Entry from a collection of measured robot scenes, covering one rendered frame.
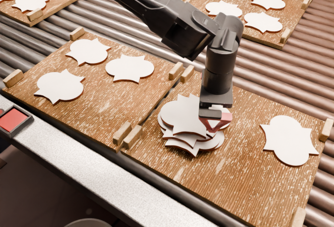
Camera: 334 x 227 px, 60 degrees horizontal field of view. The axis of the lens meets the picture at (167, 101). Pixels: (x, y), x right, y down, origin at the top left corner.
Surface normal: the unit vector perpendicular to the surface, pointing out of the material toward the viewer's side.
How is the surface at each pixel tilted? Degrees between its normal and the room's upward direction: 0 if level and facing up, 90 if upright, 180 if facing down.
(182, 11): 29
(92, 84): 0
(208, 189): 0
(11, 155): 0
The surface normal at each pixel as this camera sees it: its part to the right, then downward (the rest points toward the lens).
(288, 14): 0.00, -0.68
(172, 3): 0.43, -0.45
